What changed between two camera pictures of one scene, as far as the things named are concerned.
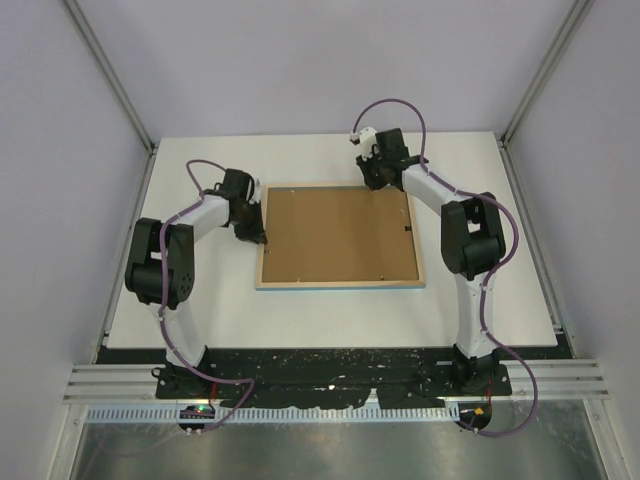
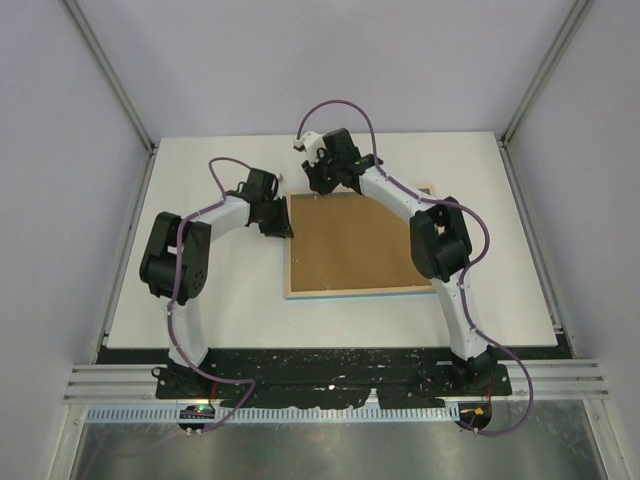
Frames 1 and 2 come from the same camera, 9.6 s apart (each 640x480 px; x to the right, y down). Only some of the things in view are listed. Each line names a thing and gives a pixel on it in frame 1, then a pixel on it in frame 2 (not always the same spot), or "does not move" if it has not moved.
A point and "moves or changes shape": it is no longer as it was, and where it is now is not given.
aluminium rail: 556,379 does not move
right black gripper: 371,183 -> 313,172
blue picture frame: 332,237 moves or changes shape
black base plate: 426,377 does not move
